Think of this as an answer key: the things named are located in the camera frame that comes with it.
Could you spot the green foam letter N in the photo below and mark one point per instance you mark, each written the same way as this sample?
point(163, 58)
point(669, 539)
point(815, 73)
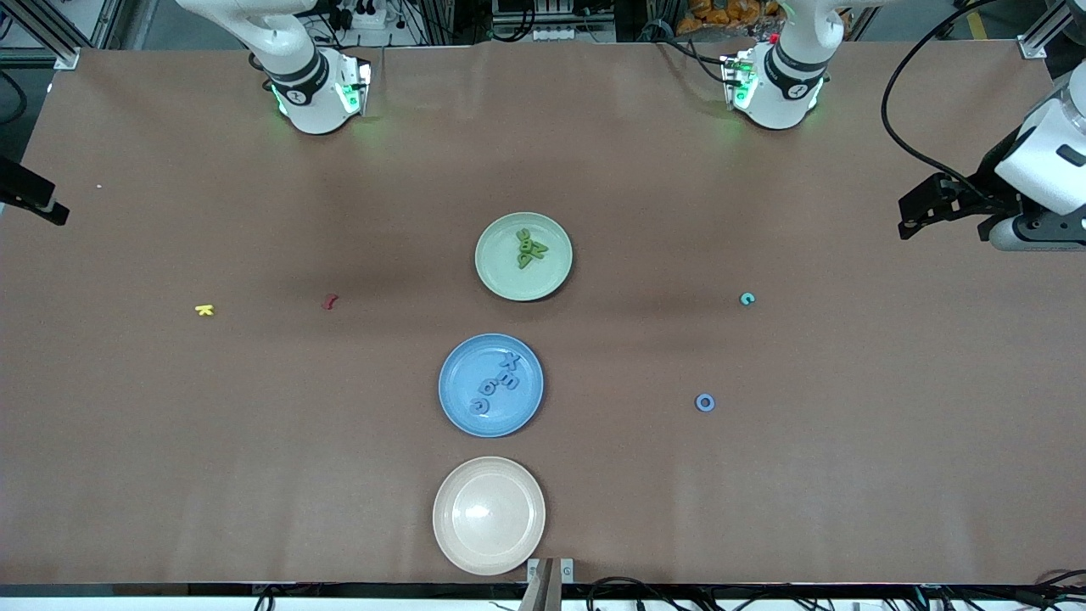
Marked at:
point(539, 249)

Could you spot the blue foam letter x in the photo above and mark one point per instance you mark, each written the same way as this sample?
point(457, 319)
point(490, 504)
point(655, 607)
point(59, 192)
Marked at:
point(509, 361)

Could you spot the blue foam letter m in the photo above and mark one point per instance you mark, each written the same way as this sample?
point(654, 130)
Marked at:
point(510, 380)

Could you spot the blue foam letter g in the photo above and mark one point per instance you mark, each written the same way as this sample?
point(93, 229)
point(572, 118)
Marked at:
point(489, 389)

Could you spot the blue foam letter e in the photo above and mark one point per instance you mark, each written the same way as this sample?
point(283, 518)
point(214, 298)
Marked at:
point(473, 406)

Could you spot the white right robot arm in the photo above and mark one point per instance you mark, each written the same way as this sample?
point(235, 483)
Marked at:
point(297, 59)

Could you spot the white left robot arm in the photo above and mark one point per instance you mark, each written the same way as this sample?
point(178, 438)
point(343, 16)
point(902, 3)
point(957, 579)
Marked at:
point(793, 76)

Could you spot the orange snack bags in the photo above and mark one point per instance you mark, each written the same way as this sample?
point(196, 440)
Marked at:
point(730, 13)

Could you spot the blue foam letter O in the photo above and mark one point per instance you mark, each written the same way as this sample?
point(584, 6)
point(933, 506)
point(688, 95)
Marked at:
point(698, 402)

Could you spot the white power strip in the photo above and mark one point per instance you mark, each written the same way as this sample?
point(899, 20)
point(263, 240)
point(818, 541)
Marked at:
point(369, 15)

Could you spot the light green plate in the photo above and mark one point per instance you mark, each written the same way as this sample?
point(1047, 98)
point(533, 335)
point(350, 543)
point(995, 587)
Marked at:
point(551, 276)

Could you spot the blue plate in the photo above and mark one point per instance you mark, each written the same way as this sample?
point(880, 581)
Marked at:
point(526, 412)

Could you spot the beige plate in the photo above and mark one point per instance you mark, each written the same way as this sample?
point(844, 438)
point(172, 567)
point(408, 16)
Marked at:
point(489, 516)

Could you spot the aluminium frame post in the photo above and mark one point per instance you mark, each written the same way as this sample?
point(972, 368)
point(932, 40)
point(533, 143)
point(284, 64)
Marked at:
point(1031, 47)
point(64, 55)

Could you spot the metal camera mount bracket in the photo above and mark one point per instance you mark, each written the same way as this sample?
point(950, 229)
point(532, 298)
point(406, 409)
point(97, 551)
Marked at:
point(550, 590)

